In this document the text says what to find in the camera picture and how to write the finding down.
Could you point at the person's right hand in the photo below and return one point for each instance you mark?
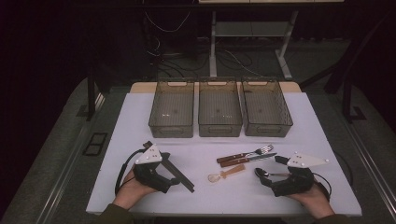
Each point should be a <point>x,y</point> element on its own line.
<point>316,202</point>

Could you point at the black floor frame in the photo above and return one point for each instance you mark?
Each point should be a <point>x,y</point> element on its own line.
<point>95,143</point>

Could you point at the smoky transparent plastic bin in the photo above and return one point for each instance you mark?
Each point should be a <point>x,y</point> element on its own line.
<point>266,109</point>
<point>219,109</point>
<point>172,109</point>

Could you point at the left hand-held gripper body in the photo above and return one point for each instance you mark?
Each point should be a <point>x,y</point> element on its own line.
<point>149,157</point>

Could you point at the black metal stand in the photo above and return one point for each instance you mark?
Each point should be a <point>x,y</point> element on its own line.
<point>91,99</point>
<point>347,102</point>

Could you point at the person's left hand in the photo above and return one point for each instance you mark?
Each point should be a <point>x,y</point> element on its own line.
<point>129,191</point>

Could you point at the white table cover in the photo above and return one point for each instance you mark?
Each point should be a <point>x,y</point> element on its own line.
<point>218,196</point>

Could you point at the white metal desk frame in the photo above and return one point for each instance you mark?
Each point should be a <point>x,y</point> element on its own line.
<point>213,46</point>

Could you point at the translucent orange plastic spoon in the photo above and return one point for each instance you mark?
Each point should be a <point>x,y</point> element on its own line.
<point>232,171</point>

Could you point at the shiny metal spoon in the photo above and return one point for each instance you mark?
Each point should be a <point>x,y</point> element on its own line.
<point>259,173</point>

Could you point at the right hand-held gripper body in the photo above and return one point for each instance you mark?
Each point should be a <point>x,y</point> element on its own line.
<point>295,183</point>

